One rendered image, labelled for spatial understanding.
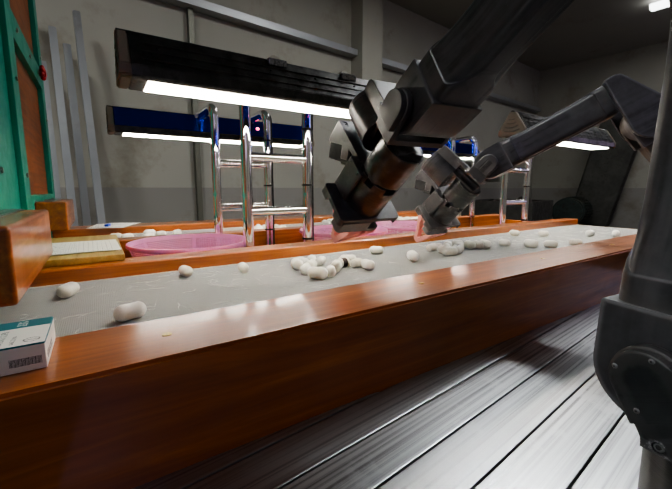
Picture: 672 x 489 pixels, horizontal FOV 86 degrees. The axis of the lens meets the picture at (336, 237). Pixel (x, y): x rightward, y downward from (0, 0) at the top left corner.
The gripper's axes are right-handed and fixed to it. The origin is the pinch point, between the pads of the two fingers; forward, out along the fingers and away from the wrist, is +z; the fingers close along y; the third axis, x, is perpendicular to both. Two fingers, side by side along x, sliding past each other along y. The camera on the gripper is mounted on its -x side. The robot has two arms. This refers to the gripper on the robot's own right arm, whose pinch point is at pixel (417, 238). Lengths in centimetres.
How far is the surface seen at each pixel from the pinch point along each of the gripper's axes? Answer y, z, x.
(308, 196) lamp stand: 23.1, 2.8, -17.0
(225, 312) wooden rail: 55, -20, 18
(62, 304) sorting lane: 71, -2, 4
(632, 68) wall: -656, 6, -260
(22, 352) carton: 71, -25, 19
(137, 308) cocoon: 63, -12, 12
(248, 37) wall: -59, 98, -284
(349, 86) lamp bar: 22.9, -24.2, -21.4
